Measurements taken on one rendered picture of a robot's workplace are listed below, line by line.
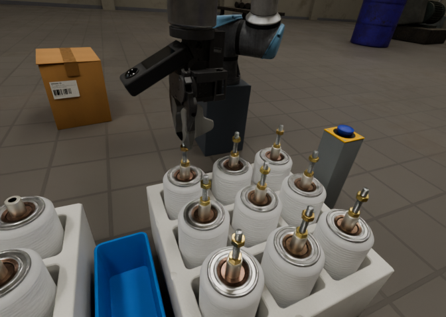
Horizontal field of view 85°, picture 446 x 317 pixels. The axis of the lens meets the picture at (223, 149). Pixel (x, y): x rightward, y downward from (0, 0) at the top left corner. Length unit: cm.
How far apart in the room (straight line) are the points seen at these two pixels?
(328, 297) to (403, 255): 45
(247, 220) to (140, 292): 32
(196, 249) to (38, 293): 23
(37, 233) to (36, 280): 10
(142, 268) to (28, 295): 30
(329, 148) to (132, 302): 59
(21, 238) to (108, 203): 39
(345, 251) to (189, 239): 27
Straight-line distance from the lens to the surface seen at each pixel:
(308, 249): 45
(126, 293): 68
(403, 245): 95
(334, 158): 69
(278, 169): 61
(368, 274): 57
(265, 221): 49
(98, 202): 90
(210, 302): 40
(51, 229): 55
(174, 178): 54
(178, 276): 48
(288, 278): 44
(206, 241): 45
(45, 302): 50
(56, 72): 129
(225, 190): 57
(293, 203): 55
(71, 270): 53
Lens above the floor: 59
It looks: 33 degrees down
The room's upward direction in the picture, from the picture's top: 5 degrees clockwise
